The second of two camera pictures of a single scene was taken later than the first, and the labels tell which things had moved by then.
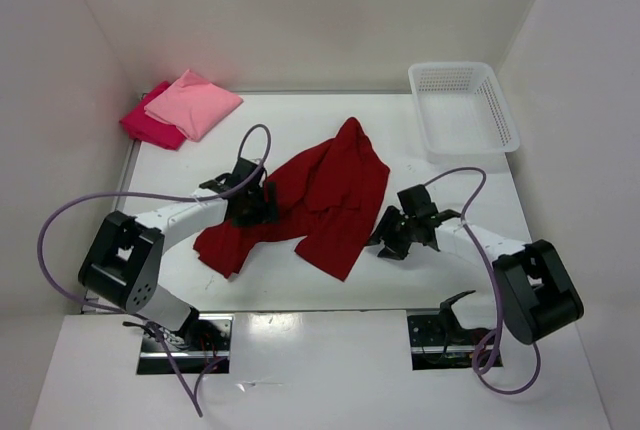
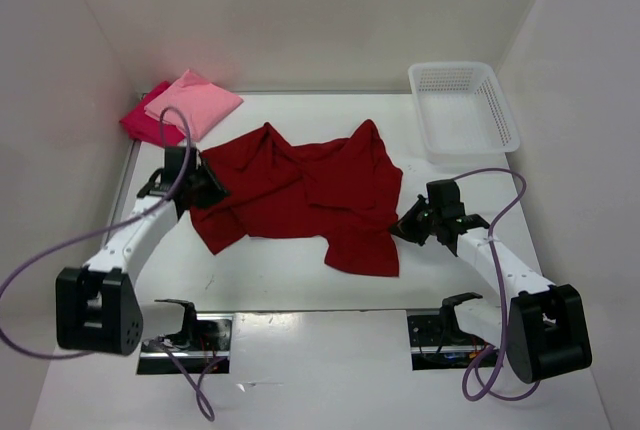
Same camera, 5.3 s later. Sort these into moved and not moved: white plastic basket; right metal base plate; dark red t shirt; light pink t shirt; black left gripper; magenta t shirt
Moved: dark red t shirt; black left gripper
Not moved: white plastic basket; right metal base plate; magenta t shirt; light pink t shirt
